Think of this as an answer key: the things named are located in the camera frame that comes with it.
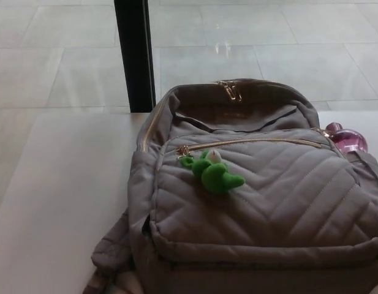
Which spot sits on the black vertical frame post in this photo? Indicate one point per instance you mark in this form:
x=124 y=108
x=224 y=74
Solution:
x=134 y=55

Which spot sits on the pink glass perfume bottle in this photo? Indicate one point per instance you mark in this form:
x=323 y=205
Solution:
x=349 y=139

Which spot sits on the grey quilted backpack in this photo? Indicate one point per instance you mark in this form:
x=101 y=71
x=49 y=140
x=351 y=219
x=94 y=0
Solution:
x=256 y=196

